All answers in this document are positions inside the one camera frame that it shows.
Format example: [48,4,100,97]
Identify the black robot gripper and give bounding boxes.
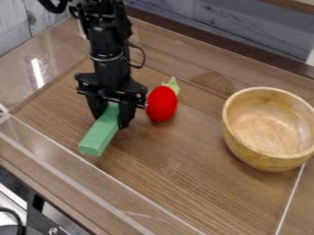
[74,51,146,129]

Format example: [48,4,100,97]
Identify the green rectangular block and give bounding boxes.
[78,103,118,156]

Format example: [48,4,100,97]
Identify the black table leg mount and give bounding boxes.
[23,194,69,235]

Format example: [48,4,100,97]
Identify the brown wooden bowl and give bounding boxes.
[221,86,314,172]

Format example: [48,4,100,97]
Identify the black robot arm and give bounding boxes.
[37,0,148,129]

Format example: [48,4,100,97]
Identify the red plush radish toy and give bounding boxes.
[145,76,180,122]

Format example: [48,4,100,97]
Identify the black cable under table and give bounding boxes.
[0,207,26,235]

